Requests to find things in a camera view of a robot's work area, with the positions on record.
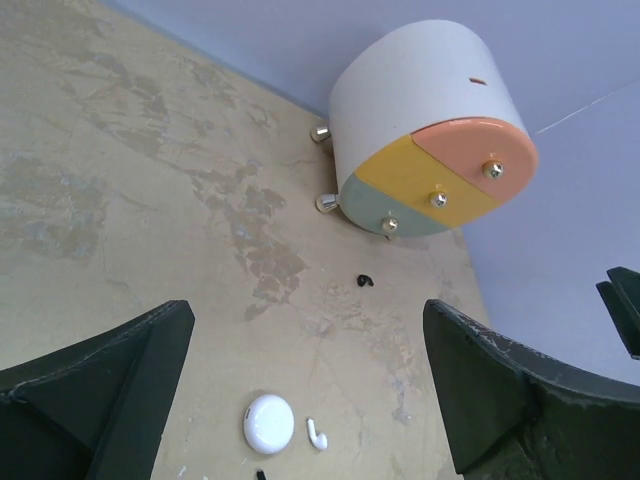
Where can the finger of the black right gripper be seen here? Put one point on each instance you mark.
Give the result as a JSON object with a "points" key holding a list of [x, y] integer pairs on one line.
{"points": [[620, 295]]}

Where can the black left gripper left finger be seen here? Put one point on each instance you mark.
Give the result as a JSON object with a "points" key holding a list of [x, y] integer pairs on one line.
{"points": [[96, 409]]}

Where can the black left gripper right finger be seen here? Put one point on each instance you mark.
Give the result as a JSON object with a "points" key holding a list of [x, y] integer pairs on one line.
{"points": [[512, 412]]}

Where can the black earbud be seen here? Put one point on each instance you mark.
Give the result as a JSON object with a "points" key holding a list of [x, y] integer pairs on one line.
{"points": [[364, 280]]}

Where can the white round earbud case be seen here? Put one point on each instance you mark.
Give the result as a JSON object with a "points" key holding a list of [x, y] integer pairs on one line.
{"points": [[269, 424]]}

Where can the white earbud near case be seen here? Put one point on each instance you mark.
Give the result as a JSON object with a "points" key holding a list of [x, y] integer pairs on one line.
{"points": [[317, 439]]}

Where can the white round drawer cabinet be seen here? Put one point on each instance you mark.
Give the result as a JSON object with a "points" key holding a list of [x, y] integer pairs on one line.
{"points": [[425, 135]]}

